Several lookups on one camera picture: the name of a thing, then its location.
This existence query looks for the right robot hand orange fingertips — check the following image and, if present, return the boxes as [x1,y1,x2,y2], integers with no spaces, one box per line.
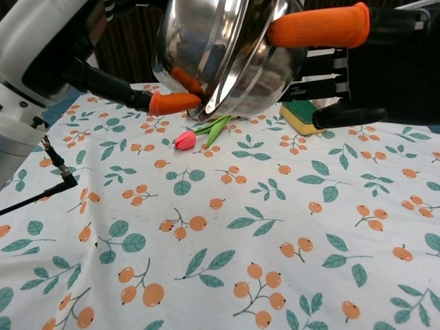
[267,1,440,131]

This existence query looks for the floral tablecloth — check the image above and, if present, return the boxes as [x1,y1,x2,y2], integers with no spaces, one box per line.
[0,82,440,330]

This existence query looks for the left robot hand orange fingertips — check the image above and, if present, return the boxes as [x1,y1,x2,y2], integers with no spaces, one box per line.
[0,0,202,120]

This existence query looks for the black arm cable with plug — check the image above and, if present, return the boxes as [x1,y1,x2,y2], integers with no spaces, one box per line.
[0,135,78,216]

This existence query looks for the green and yellow sponge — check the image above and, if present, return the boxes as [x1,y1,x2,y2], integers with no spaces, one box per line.
[278,100,327,135]

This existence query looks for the pink artificial tulip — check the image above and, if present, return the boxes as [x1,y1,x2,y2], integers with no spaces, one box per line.
[174,115,232,151]

